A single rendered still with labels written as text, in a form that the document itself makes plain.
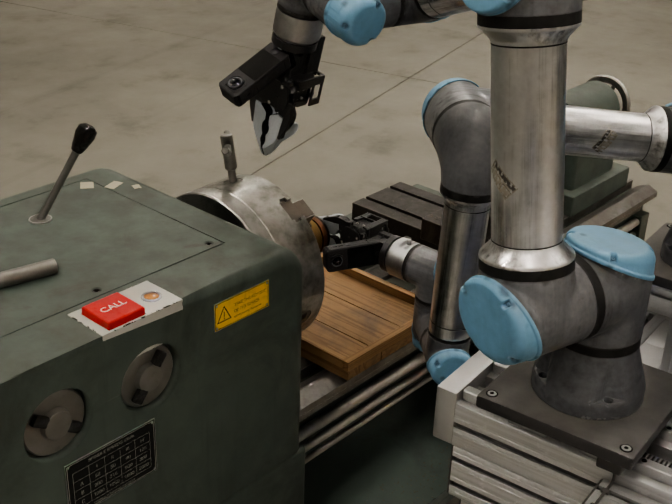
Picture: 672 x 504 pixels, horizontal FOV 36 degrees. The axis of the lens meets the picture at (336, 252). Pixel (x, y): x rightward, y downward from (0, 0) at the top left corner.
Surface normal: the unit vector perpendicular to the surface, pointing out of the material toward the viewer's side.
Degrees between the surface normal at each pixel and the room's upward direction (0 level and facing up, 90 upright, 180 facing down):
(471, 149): 62
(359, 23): 104
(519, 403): 0
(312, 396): 26
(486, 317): 98
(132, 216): 0
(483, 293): 97
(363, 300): 0
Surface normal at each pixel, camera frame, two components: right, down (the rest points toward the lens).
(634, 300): 0.53, 0.37
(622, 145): 0.08, 0.56
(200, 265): 0.04, -0.89
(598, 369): -0.15, 0.15
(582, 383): -0.40, 0.11
